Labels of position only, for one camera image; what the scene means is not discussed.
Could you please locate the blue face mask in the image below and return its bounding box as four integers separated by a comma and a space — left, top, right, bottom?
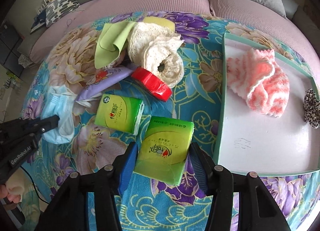
41, 85, 76, 145

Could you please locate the green tissue pack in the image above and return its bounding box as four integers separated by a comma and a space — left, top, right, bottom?
134, 116, 194, 185
94, 94, 144, 136

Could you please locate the light green microfibre cloth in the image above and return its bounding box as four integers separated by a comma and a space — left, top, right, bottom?
94, 20, 136, 69

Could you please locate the yellow sponge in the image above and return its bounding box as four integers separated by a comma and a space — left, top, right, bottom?
143, 16, 175, 32

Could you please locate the person's left hand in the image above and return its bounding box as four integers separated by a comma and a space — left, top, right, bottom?
1, 175, 25, 204

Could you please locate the teal shallow box lid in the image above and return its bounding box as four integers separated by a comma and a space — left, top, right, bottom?
213, 32, 320, 177

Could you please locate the purple tissue pack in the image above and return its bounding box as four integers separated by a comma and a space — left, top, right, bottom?
75, 63, 138, 106

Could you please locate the blue book on sofa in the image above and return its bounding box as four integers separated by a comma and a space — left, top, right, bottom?
30, 9, 46, 34

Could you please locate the red tape roll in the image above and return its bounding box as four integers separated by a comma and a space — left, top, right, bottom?
131, 67, 172, 102

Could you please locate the pink white fluffy towel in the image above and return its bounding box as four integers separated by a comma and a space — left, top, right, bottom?
226, 48, 290, 117

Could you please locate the floral blue blanket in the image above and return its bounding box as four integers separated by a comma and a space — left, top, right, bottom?
23, 12, 315, 230

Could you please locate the leopard print scrunchie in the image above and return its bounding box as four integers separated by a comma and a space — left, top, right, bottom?
303, 89, 319, 129

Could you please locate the black white patterned cushion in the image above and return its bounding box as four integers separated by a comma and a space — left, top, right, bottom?
46, 0, 80, 28

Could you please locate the cream lace cloth roll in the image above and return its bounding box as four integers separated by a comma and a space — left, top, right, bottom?
127, 22, 184, 89

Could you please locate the pink sofa cover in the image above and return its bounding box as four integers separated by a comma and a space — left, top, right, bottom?
29, 0, 319, 76

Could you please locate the black cable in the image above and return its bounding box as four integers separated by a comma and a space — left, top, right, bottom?
19, 165, 49, 205

